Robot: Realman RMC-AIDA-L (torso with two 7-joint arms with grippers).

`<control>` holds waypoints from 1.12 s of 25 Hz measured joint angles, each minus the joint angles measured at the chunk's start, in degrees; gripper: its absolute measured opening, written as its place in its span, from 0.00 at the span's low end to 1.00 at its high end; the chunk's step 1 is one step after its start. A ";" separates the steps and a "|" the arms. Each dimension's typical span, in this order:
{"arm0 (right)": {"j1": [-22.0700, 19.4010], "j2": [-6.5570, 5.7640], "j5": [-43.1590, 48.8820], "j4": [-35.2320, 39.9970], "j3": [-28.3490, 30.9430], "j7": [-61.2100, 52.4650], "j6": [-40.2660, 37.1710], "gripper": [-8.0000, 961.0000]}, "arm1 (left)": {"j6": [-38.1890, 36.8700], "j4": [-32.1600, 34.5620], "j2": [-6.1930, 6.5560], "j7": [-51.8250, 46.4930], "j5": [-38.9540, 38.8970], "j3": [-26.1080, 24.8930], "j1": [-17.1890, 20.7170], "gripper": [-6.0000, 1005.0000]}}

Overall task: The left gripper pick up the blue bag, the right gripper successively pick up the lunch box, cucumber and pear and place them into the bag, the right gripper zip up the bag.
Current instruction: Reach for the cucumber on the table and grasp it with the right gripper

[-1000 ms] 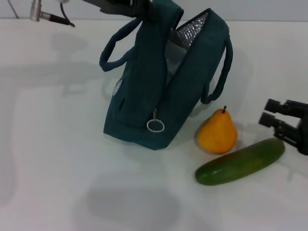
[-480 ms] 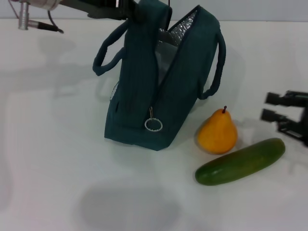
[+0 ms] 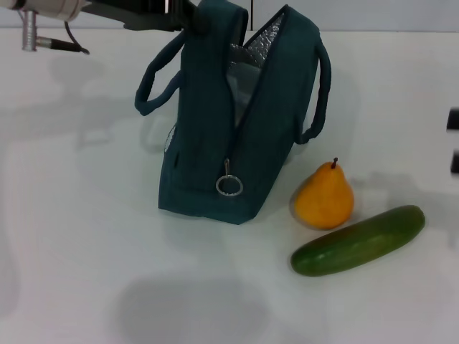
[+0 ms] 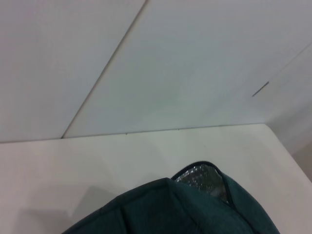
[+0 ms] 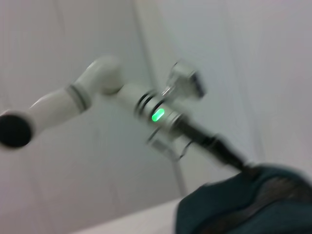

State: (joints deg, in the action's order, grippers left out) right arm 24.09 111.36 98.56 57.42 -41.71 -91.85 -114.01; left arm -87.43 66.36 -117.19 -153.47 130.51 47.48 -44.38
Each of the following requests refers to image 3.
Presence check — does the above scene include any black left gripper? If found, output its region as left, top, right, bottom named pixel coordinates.
left=81, top=0, right=213, bottom=36

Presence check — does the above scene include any dark teal insulated lunch bag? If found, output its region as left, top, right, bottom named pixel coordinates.
left=134, top=0, right=333, bottom=226

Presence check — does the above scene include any green cucumber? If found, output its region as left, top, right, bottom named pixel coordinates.
left=289, top=204, right=427, bottom=277

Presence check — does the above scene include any yellow orange pear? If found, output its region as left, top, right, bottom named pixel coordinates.
left=292, top=157, right=355, bottom=230

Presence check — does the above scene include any left arm cable with connector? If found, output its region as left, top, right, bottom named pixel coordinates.
left=21, top=10, right=90, bottom=55

